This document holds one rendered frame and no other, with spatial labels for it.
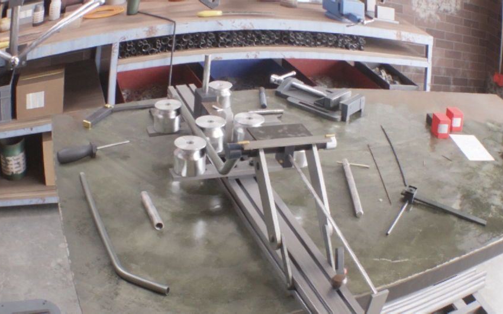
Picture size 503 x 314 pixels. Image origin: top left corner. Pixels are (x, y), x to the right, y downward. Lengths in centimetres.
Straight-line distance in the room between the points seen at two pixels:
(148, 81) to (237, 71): 43
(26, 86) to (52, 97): 16
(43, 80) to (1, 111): 26
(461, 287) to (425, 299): 19
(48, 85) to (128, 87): 67
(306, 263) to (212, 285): 13
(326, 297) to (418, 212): 35
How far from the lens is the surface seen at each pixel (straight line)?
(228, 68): 309
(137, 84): 299
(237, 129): 114
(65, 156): 118
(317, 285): 84
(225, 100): 140
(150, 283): 85
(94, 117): 135
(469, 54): 441
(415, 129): 147
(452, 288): 203
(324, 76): 323
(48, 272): 233
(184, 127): 121
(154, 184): 111
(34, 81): 251
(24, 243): 251
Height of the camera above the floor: 142
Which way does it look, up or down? 27 degrees down
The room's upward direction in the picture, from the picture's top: 4 degrees clockwise
